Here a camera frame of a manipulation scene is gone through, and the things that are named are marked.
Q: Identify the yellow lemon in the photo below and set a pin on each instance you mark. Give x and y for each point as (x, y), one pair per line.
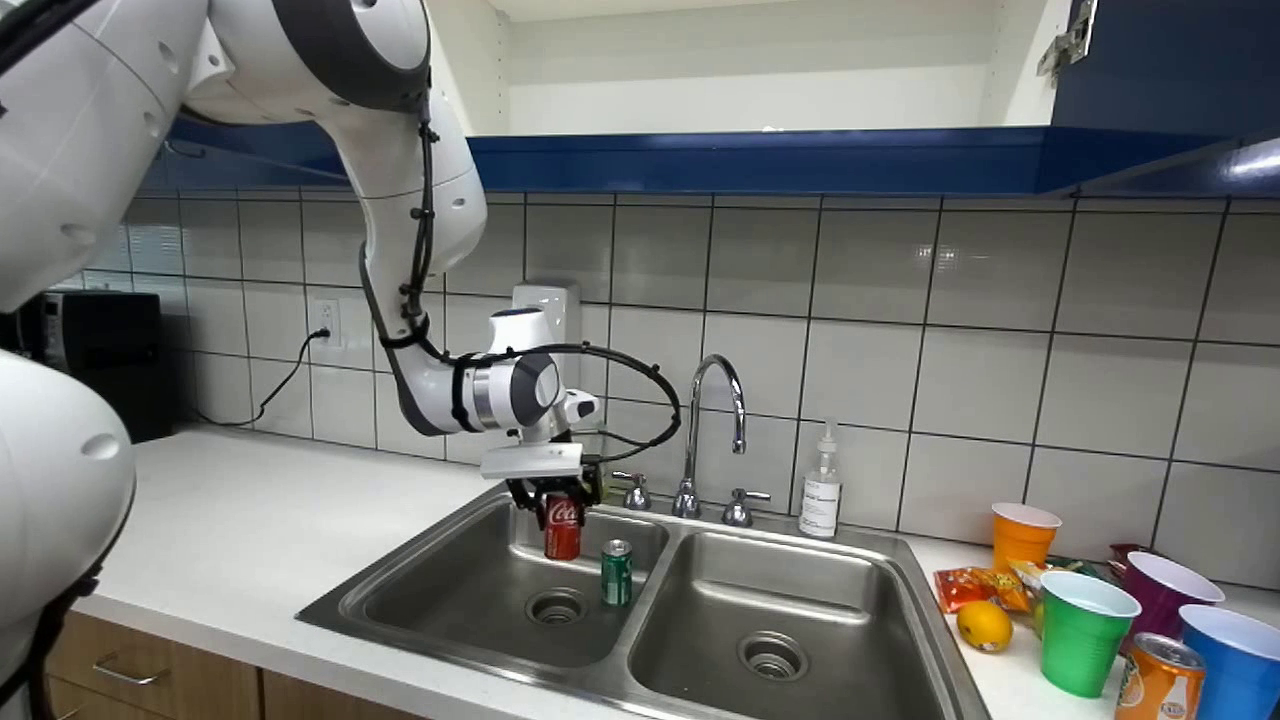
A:
(984, 626)

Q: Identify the black countertop appliance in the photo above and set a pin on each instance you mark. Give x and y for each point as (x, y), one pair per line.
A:
(113, 360)

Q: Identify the blue glossy cabinet door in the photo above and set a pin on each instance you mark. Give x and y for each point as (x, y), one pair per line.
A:
(1172, 64)
(255, 131)

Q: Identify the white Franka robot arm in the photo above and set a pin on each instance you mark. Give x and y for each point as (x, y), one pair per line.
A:
(372, 172)

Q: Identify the orange plastic cup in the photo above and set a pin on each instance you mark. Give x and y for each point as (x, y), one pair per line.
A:
(1026, 536)

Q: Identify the purple plastic cup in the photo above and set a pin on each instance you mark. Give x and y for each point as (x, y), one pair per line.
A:
(1160, 595)

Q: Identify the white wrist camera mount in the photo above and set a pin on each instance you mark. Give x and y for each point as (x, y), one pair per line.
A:
(533, 460)

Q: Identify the red cola can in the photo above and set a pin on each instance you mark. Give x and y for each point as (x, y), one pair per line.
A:
(561, 530)

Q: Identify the red orange snack bag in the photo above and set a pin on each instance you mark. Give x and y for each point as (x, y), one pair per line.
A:
(984, 587)

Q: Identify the green plastic cup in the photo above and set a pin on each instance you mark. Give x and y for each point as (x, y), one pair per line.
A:
(1080, 640)

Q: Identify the orange soda can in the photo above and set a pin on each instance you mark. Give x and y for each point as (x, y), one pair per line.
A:
(1157, 681)

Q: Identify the chrome gooseneck faucet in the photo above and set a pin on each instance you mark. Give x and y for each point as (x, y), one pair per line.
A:
(695, 426)

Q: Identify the yellow dish soap bottle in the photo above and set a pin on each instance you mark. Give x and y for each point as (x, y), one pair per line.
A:
(604, 480)

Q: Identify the green soda can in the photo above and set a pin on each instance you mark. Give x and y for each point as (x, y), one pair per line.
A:
(616, 578)

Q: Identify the metal cabinet hinge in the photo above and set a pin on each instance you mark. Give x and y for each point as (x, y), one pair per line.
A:
(1068, 42)

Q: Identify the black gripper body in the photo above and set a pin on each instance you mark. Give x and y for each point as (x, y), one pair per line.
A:
(544, 486)

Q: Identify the blue plastic cup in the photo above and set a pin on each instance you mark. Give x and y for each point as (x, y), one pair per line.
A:
(1232, 667)

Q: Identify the open blue wall cabinet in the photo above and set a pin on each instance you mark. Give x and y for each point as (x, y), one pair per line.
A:
(744, 94)

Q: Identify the white wall soap dispenser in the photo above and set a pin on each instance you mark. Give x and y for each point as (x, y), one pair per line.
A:
(561, 296)

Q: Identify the stainless steel double sink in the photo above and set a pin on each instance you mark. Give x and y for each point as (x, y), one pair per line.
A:
(802, 601)

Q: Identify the closed blue wall cabinet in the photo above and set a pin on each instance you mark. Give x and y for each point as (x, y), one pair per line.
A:
(240, 170)

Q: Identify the white wall power outlet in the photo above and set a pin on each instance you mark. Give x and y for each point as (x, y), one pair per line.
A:
(324, 315)

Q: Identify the white pump soap bottle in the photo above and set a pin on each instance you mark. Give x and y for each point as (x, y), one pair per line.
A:
(821, 500)

